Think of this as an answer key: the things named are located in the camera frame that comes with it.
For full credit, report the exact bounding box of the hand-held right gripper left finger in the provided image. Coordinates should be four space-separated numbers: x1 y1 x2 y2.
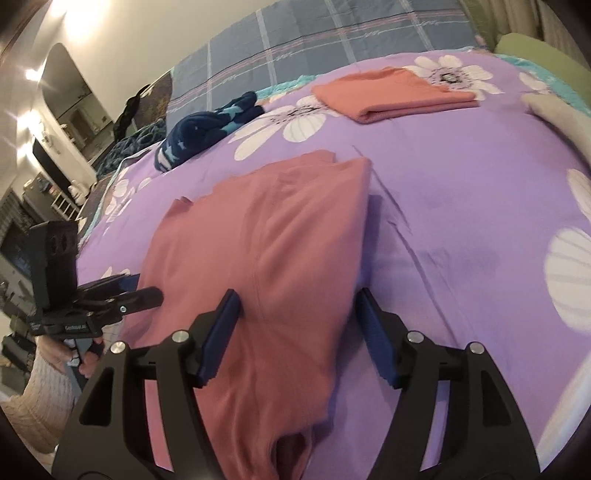
51 288 244 480

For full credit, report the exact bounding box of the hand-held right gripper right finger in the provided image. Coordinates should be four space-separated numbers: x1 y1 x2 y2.
355 287 541 480

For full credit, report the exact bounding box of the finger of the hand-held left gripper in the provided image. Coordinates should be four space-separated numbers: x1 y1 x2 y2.
99 286 164 315

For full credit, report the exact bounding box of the pink shirt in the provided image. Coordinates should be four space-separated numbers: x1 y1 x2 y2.
139 150 374 480

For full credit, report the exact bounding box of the person's left forearm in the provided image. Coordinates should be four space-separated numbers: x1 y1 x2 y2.
0 354 83 454

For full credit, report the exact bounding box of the person's left hand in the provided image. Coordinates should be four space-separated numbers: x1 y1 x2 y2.
34 333 105 378

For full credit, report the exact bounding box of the white shelf rack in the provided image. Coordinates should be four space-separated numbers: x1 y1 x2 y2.
51 191 82 223

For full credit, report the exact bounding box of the dark patterned quilt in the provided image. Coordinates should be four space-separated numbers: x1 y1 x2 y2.
76 178 122 250

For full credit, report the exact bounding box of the black television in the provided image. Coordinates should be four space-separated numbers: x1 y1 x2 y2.
31 137 77 185

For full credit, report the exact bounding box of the blue fuzzy blanket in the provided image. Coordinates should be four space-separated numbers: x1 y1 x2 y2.
95 119 168 178

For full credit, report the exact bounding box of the purple floral bedsheet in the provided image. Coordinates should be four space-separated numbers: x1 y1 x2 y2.
76 51 591 464

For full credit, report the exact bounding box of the black cloth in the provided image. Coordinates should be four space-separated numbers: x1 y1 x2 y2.
113 84 153 141

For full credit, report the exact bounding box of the arched mirror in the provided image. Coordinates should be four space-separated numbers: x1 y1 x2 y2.
41 43 114 162

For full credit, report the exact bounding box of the navy star-print garment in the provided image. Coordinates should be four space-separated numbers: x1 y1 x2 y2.
154 91 265 174

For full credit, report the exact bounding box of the dark patterned pillow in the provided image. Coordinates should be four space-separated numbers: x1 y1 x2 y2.
147 69 175 126

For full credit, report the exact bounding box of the folded orange garment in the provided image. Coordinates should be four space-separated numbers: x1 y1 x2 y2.
311 67 481 124

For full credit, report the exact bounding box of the beige cloth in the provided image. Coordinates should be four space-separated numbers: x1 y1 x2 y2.
526 92 591 162

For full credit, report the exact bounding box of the grey-blue plaid quilt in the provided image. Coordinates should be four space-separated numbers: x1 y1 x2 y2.
166 0 481 123

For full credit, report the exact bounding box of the green pillow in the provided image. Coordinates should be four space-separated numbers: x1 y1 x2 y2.
494 32 574 78

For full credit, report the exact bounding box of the pale curtain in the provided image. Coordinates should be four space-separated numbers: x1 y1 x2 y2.
462 0 570 52

